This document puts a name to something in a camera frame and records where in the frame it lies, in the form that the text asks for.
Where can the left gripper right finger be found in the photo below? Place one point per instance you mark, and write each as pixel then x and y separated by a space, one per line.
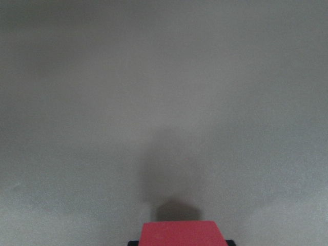
pixel 230 242

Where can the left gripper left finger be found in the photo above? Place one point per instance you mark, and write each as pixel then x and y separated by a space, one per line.
pixel 133 243

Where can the red block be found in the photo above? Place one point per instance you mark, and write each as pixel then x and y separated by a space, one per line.
pixel 181 233

